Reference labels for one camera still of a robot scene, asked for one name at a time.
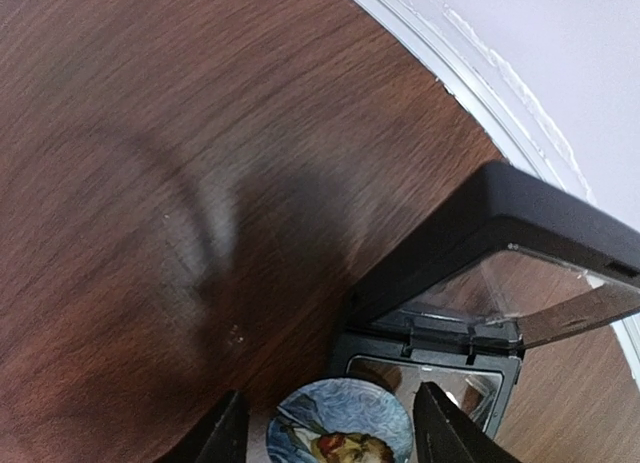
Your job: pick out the small black brooch box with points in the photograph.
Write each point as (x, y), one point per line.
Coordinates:
(505, 264)

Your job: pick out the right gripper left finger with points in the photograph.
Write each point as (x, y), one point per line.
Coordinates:
(221, 435)

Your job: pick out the round silver brooch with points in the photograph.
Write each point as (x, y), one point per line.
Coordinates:
(340, 420)

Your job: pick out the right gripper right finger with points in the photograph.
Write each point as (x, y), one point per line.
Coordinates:
(445, 434)

